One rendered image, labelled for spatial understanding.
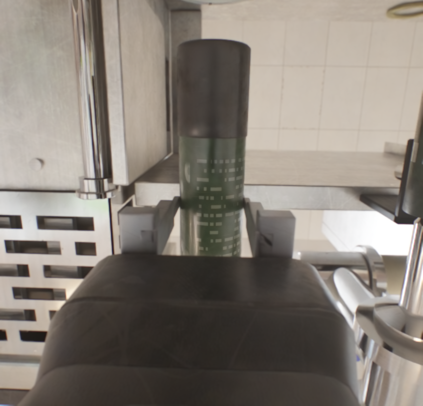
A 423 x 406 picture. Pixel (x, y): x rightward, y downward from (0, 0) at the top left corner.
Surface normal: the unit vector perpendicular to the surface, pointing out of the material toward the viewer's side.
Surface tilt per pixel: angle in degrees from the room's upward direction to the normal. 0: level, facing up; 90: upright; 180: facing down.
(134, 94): 90
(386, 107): 90
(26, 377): 90
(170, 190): 90
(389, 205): 180
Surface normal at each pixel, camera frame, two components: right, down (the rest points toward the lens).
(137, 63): 1.00, 0.02
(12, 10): -0.04, 0.25
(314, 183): 0.01, -0.97
